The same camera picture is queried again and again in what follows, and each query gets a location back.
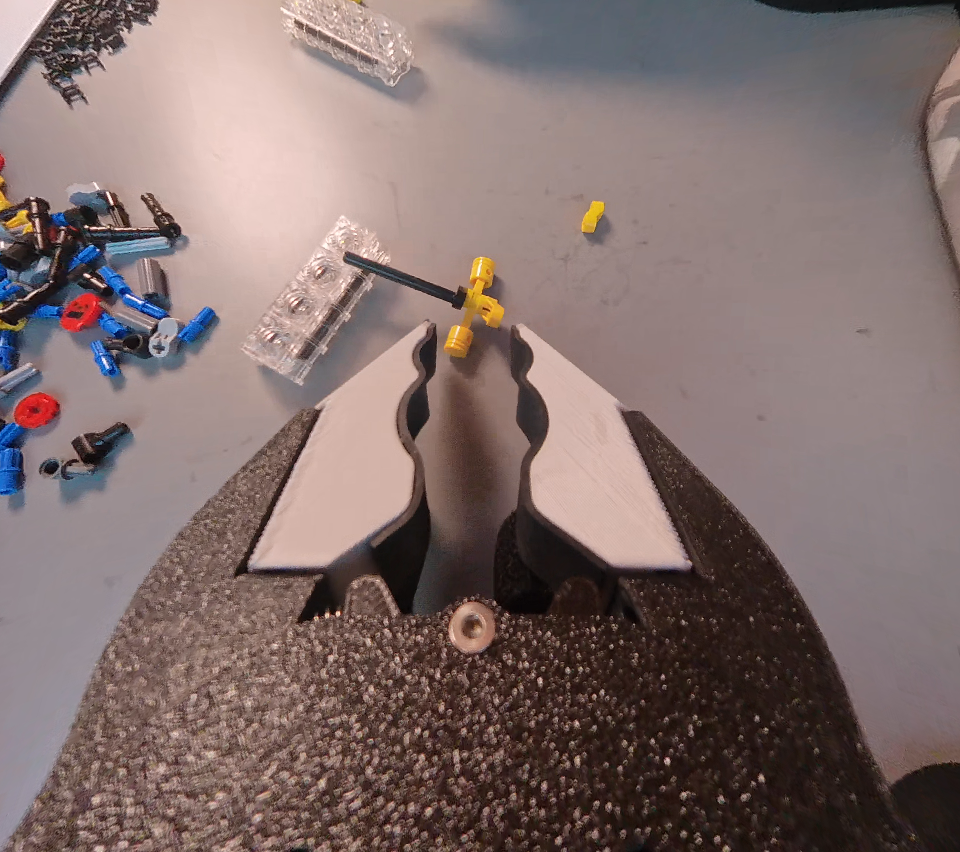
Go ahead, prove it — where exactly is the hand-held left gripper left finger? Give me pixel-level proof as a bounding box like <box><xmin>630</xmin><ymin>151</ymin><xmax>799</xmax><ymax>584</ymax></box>
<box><xmin>247</xmin><ymin>321</ymin><xmax>439</xmax><ymax>609</ymax></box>

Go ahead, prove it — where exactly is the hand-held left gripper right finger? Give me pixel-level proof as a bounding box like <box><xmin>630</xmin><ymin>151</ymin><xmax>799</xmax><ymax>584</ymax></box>
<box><xmin>510</xmin><ymin>323</ymin><xmax>693</xmax><ymax>590</ymax></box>

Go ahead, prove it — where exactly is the clear toy brick block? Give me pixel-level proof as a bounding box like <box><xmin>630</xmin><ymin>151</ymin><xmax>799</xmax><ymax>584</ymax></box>
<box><xmin>241</xmin><ymin>216</ymin><xmax>391</xmax><ymax>386</ymax></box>
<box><xmin>279</xmin><ymin>0</ymin><xmax>415</xmax><ymax>88</ymax></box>

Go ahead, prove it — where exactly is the pile of small toy pieces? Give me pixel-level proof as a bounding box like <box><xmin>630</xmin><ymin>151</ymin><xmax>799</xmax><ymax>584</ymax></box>
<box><xmin>0</xmin><ymin>150</ymin><xmax>220</xmax><ymax>499</ymax></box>

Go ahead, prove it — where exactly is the grey desk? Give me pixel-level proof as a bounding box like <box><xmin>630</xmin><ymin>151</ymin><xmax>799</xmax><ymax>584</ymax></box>
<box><xmin>0</xmin><ymin>0</ymin><xmax>960</xmax><ymax>852</ymax></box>

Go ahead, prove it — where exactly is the pile of black chain links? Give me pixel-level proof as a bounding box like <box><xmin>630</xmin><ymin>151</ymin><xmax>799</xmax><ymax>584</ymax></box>
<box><xmin>33</xmin><ymin>0</ymin><xmax>160</xmax><ymax>109</ymax></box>

